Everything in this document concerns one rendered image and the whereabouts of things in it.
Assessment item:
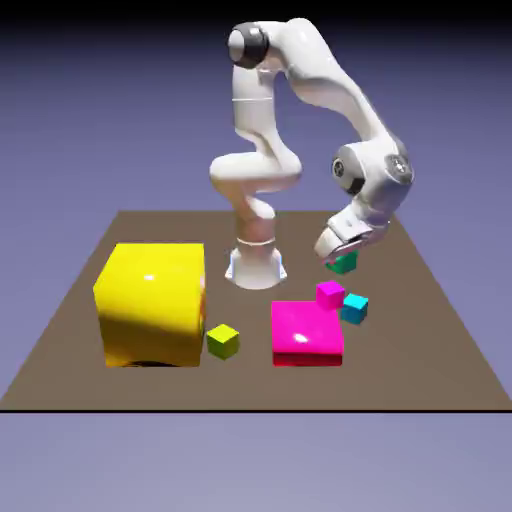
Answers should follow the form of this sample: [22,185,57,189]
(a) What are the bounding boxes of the large yellow box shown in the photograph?
[92,242,207,368]

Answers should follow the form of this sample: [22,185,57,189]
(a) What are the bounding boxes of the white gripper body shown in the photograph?
[313,222,375,265]

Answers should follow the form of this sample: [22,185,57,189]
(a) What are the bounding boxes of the large magenta box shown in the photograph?
[270,300,345,368]

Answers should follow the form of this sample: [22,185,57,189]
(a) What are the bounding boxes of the small yellow-green cube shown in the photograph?
[206,323,241,361]

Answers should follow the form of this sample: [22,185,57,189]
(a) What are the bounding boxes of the small cyan cube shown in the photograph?
[340,292,370,325]

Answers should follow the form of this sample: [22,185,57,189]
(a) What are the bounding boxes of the small magenta cube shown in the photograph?
[315,280,346,310]

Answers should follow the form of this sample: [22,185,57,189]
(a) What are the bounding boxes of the small green cube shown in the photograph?
[324,250,359,276]

